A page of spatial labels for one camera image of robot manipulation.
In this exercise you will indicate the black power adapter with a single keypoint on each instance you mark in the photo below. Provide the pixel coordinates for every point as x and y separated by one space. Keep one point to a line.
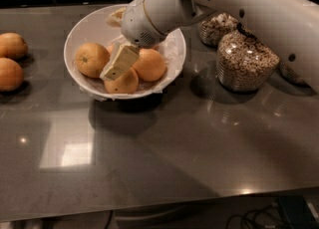
296 212

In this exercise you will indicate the glass cereal jar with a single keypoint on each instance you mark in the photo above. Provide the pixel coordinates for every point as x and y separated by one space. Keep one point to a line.
212 30
243 62

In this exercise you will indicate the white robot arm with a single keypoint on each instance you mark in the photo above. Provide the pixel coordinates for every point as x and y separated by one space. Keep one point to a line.
290 28

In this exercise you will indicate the front glass cereal jar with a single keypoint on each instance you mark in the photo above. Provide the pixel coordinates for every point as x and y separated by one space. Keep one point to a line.
243 62

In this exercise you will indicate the white bowl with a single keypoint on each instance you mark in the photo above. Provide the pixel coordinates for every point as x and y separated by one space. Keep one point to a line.
92 28

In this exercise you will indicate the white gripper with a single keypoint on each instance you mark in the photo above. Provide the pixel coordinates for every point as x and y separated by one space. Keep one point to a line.
137 24

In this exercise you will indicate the white paper bowl liner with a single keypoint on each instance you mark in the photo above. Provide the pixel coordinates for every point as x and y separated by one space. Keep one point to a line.
173 50

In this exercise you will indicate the orange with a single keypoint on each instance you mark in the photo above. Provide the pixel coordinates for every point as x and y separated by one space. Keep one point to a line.
150 65
11 75
13 46
125 84
90 59

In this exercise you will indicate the left glass cereal jar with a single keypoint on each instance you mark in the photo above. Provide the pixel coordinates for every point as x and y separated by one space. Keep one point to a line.
212 30

